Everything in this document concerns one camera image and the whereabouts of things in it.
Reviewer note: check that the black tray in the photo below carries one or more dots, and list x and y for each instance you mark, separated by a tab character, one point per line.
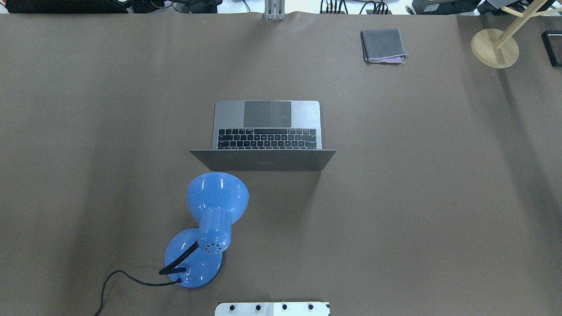
552	40

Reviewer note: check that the wooden cup stand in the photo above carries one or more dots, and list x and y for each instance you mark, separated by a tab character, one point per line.
497	48

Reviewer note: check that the grey aluminium post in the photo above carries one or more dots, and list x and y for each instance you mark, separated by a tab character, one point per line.
274	10

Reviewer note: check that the folded grey cloth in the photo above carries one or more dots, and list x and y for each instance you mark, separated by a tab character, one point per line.
383	46

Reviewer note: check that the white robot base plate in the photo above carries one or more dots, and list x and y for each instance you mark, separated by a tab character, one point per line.
273	309

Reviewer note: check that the blue desk lamp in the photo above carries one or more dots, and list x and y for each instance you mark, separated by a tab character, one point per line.
194	256

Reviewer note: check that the grey laptop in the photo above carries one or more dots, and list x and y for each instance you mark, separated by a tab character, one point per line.
281	135

